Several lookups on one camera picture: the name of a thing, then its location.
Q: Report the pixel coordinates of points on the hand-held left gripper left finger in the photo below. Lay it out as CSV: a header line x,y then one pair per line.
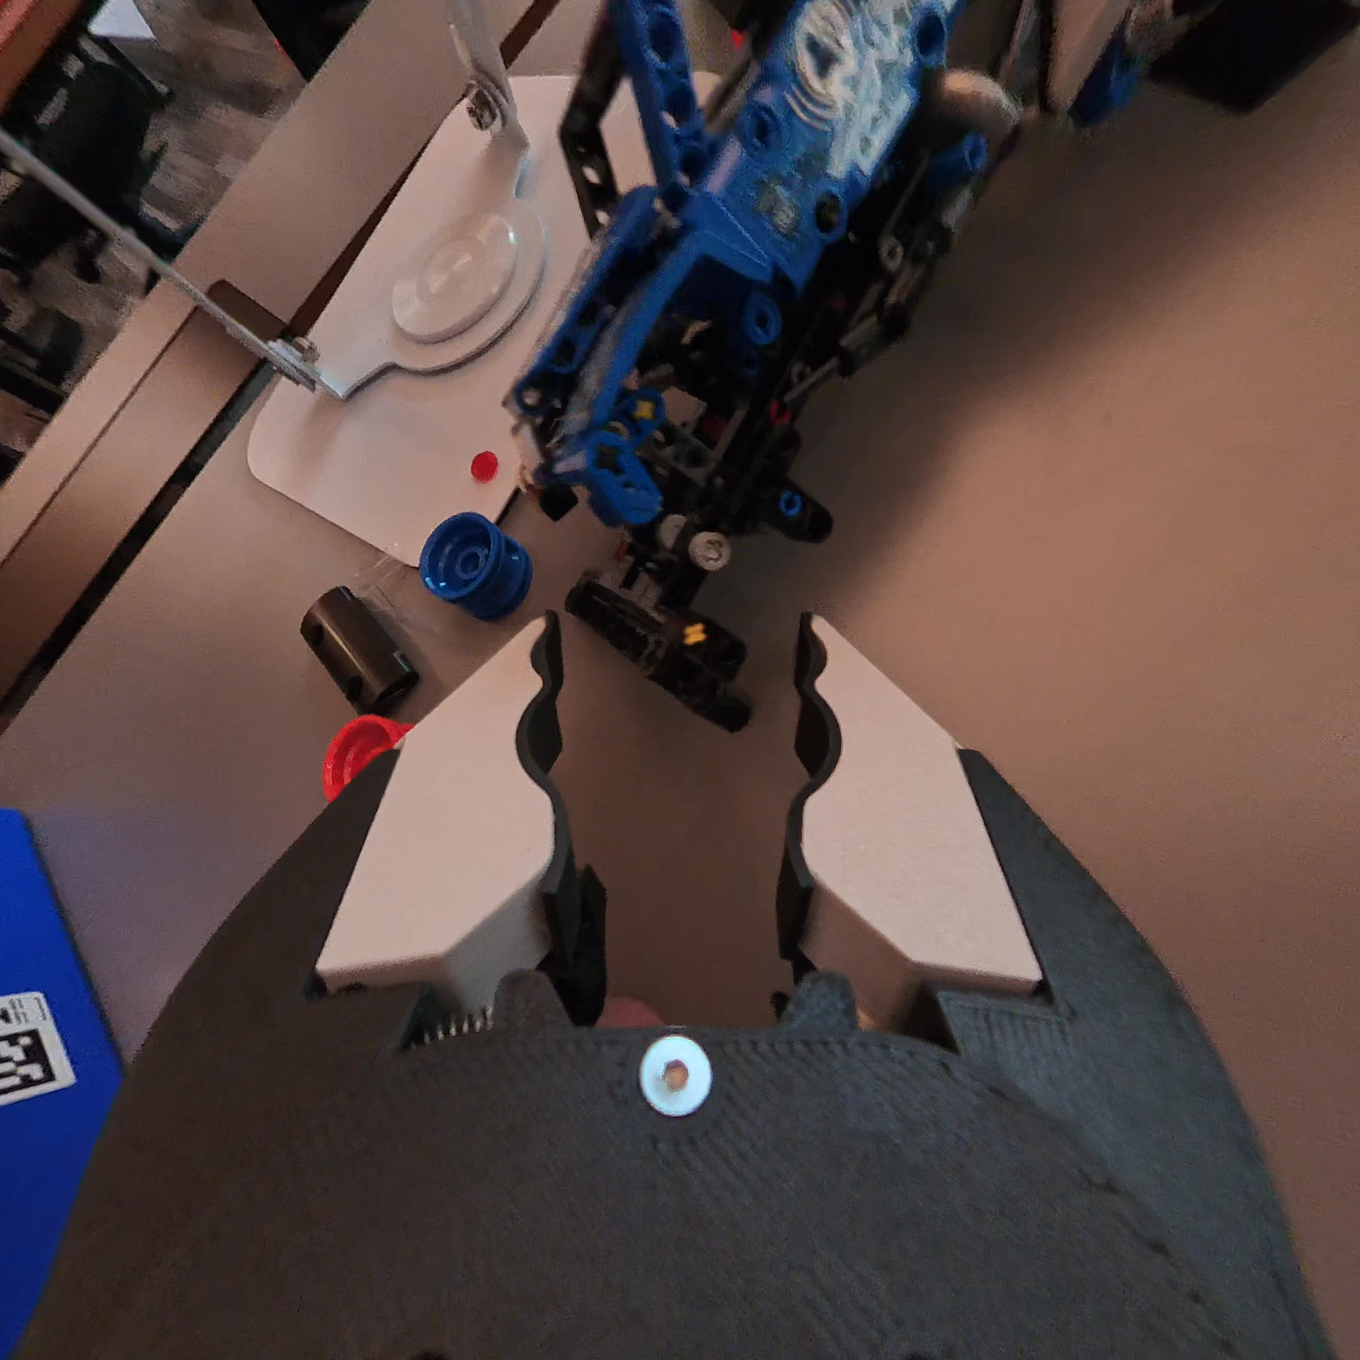
x,y
447,850

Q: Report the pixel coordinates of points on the small red round stud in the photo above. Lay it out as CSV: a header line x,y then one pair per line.
x,y
484,465

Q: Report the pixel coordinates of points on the blue plastic bin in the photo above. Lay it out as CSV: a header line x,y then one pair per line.
x,y
43,936

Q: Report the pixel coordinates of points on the white metal stand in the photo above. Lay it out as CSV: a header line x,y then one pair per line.
x,y
371,457

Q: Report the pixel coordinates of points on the red toy wheel rim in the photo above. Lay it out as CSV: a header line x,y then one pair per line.
x,y
357,751

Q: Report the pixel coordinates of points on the blue black toy truck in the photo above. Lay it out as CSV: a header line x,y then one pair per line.
x,y
743,213

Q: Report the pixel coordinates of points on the blue toy wheel rim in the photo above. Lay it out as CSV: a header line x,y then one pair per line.
x,y
472,562

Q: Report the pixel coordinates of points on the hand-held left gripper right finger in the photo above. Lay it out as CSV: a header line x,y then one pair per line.
x,y
915,850

